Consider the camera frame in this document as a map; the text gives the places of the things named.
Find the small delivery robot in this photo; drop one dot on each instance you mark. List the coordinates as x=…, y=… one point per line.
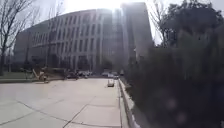
x=110, y=82

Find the row of parked vehicles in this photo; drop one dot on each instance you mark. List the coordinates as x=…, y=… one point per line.
x=86, y=74

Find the large grey curved building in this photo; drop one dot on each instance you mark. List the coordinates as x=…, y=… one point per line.
x=83, y=40

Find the grey stone kerb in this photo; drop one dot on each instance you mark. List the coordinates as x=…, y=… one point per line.
x=128, y=106

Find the grey paved slab path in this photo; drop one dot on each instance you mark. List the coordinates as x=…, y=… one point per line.
x=66, y=103

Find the dark evergreen trees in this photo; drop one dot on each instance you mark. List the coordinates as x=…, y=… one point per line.
x=186, y=66

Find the bare tree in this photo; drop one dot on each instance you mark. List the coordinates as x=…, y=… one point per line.
x=11, y=26

